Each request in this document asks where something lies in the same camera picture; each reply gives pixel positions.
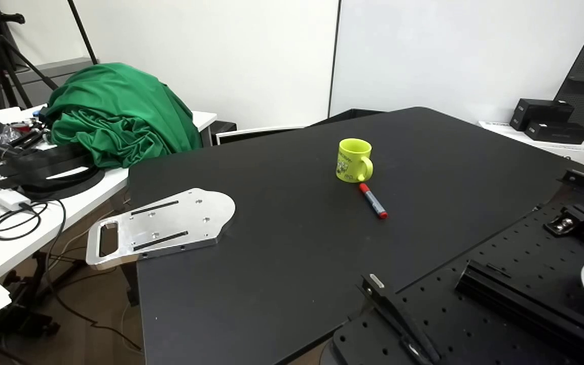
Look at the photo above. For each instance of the yellow-green plastic cup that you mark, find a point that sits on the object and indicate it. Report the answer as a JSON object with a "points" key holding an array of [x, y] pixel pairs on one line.
{"points": [[354, 165]]}

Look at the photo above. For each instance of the black tripod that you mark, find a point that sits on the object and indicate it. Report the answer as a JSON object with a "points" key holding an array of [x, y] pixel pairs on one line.
{"points": [[1, 62]]}

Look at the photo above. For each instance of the white desk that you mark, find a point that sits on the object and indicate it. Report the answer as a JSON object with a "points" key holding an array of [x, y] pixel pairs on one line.
{"points": [[8, 256]]}

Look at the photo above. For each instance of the black perforated breadboard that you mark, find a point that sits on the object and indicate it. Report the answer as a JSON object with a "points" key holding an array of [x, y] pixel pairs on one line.
{"points": [[508, 256]]}

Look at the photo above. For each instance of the flat black box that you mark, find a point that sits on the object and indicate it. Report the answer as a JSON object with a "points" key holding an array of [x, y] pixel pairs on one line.
{"points": [[556, 133]]}

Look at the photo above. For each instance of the black clamp bar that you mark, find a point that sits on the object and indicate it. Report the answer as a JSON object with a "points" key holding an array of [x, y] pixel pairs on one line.
{"points": [[394, 307]]}

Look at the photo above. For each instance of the blue marker with red caps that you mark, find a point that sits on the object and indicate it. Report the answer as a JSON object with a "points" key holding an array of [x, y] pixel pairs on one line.
{"points": [[373, 202]]}

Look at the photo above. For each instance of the black aluminium rail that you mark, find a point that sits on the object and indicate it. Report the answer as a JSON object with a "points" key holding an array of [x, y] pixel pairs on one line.
{"points": [[508, 290]]}

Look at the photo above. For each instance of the green cloth heap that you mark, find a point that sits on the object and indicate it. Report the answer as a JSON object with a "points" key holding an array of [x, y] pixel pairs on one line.
{"points": [[123, 114]]}

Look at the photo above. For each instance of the silver metal mounting plate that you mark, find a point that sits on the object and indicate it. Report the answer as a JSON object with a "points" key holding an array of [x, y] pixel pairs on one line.
{"points": [[191, 216]]}

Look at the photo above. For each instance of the tall black box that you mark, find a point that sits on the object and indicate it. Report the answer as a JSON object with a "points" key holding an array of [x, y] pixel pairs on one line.
{"points": [[539, 112]]}

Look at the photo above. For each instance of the thin black pole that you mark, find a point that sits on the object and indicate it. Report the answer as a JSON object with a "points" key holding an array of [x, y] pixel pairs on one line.
{"points": [[81, 34]]}

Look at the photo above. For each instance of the white side shelf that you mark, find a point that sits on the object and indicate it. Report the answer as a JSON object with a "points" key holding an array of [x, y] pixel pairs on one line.
{"points": [[576, 155]]}

